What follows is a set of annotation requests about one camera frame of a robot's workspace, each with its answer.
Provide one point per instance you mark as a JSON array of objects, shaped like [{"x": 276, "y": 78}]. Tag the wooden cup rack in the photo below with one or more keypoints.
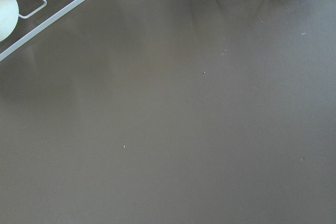
[{"x": 34, "y": 17}]

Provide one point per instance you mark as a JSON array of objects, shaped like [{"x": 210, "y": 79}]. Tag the white cup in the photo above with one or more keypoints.
[{"x": 9, "y": 17}]

